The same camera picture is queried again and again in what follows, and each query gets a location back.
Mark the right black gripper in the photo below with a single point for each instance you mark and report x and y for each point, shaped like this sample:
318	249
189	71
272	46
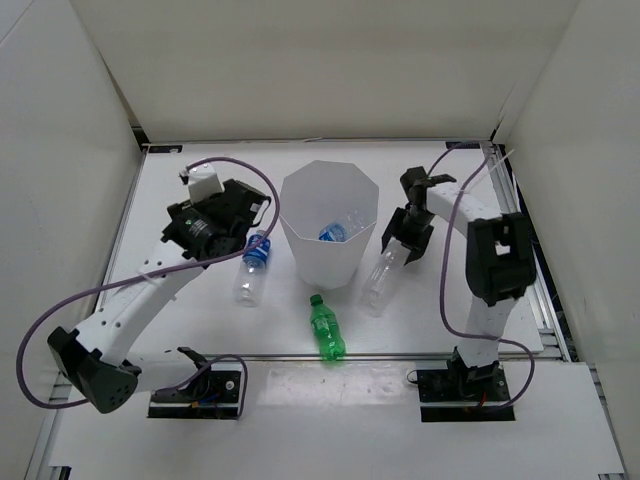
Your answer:
417	244

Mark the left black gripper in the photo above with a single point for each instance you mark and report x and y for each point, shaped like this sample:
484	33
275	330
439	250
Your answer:
198	206

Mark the crushed blue-label water bottle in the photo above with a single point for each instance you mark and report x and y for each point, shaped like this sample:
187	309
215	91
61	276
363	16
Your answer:
343	228

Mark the clear unlabelled plastic bottle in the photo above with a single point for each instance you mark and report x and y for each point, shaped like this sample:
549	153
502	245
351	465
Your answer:
382	283

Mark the blue-label clear bottle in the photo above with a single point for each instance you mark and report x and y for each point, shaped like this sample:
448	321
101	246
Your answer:
251	278

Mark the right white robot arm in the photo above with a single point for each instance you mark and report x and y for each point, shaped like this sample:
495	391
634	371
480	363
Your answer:
499	261

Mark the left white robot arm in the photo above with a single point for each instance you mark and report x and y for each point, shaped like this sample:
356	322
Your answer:
94	355

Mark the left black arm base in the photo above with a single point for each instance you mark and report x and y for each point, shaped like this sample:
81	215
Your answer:
218	393

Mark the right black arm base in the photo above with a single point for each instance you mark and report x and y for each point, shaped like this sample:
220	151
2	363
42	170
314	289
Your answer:
442	399

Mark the white octagonal bin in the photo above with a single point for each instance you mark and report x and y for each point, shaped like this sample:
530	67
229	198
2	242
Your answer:
311	198

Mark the white zip tie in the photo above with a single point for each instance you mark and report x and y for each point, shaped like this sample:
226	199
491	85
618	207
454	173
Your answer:
470	186

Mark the green soda bottle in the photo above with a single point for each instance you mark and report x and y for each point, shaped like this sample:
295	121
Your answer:
326	330

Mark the aluminium table frame rail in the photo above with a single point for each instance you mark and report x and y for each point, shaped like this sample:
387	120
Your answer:
544	299

